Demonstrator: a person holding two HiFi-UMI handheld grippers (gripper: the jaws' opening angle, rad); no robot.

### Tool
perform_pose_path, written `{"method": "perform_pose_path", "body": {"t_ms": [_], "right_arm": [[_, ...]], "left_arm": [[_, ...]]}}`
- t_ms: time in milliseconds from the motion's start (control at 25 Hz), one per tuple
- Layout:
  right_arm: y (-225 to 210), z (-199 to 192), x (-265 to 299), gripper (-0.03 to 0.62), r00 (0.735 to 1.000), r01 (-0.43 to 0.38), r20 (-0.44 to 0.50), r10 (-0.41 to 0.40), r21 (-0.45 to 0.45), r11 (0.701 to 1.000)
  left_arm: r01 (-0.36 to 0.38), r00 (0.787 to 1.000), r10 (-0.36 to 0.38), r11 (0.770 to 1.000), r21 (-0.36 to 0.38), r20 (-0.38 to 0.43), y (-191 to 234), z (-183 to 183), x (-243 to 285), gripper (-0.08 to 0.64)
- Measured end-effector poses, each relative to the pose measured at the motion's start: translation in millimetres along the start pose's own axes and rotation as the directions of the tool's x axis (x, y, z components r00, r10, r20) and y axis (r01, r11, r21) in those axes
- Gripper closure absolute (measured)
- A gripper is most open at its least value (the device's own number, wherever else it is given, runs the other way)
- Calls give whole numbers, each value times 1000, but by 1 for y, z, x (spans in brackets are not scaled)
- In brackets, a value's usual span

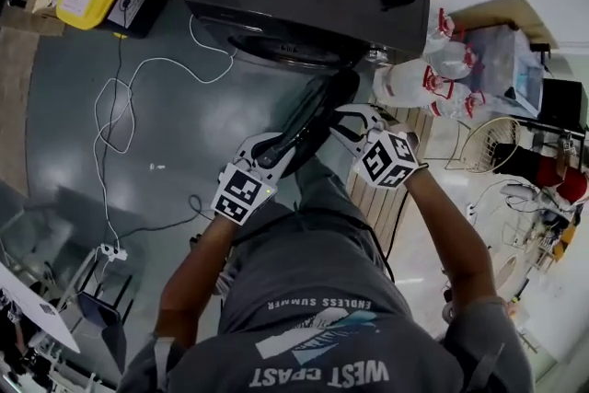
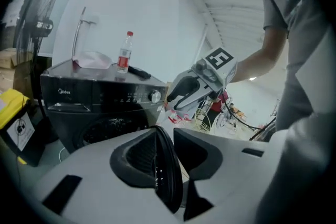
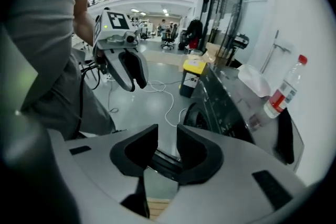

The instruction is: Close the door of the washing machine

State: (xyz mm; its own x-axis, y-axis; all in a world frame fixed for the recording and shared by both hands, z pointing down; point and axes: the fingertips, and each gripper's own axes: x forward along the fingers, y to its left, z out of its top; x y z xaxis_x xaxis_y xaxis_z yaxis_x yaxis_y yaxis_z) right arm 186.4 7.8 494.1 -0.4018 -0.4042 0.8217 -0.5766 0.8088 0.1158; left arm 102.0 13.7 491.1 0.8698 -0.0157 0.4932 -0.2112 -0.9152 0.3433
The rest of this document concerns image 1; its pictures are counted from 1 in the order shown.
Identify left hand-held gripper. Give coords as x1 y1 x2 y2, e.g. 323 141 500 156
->
210 131 301 226

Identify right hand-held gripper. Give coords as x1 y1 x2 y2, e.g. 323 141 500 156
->
329 102 421 191

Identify black machine door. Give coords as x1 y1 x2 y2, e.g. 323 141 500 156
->
255 67 362 181

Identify person's left forearm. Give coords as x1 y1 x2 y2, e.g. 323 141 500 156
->
154 211 248 351

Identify person's right forearm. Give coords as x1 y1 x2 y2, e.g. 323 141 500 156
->
404 172 501 309

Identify large clear water jug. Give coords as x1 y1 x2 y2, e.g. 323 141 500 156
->
371 58 455 110
430 89 487 121
425 39 478 77
422 7 466 54

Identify person's grey trousers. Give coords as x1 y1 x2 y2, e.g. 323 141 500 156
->
283 149 369 240

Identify wooden slat mat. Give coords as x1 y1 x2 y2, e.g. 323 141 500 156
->
344 103 436 254

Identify clear plastic bag of items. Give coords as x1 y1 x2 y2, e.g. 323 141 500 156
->
459 25 549 119

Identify white floor fan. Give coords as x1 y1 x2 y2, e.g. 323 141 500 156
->
501 181 539 206

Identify white power strip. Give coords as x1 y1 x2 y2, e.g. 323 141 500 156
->
99 243 129 262

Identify large cardboard sheet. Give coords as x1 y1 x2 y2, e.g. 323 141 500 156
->
448 0 560 52

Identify person's grey printed shirt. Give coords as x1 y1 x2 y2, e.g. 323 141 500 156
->
117 197 537 393

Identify black cabinet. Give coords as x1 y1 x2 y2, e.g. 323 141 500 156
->
540 76 589 130

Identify dark blue chair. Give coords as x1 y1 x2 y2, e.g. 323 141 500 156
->
75 289 128 376

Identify long beige floor rug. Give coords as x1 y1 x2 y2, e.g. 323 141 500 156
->
0 29 41 199

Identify brown floor sheet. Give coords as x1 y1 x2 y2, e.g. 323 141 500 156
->
0 6 65 38

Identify white desk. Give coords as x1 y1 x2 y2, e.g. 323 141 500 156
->
0 261 82 355

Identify white floor cable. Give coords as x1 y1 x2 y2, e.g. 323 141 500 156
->
93 13 238 257

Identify looped black cable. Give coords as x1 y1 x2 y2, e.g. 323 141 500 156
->
112 193 215 245

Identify thin black floor cable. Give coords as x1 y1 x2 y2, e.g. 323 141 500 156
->
94 0 139 156

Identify grey shoulder strap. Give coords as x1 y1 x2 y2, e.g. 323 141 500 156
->
153 335 177 386

